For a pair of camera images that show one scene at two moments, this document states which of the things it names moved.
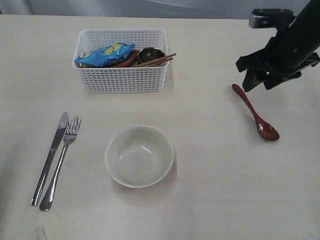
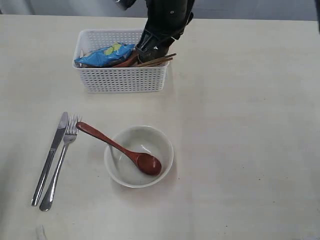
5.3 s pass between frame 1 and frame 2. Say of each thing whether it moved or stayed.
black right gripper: moved
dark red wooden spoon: moved
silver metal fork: stayed
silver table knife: stayed
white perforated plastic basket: stayed
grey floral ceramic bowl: stayed
